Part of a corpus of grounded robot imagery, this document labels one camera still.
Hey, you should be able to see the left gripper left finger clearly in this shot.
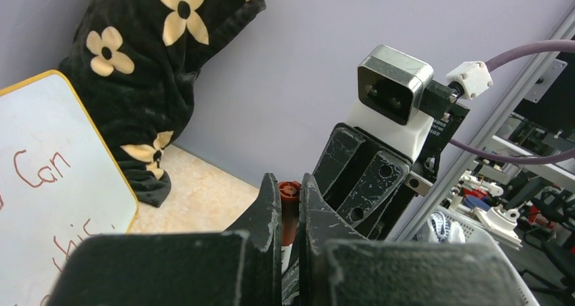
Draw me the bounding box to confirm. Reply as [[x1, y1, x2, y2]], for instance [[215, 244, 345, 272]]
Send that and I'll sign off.
[[48, 173, 281, 305]]

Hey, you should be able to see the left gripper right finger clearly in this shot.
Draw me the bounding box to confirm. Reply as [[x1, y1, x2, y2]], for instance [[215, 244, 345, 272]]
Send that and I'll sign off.
[[299, 174, 527, 305]]

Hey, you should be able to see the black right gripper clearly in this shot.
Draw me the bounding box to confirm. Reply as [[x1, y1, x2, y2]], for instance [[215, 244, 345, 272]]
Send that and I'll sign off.
[[313, 102, 469, 237]]

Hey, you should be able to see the brown marker cap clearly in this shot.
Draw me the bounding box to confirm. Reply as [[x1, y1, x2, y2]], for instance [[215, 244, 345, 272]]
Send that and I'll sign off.
[[278, 181, 301, 246]]

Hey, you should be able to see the yellow framed whiteboard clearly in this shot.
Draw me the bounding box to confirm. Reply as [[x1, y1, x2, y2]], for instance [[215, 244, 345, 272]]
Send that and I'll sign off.
[[1, 70, 138, 305]]

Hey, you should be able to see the black floral pillow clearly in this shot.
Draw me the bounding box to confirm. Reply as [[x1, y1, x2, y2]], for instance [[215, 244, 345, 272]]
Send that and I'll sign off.
[[58, 0, 266, 207]]

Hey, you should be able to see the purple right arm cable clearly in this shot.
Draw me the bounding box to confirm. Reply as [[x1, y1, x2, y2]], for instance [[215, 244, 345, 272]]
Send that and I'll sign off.
[[449, 39, 575, 166]]

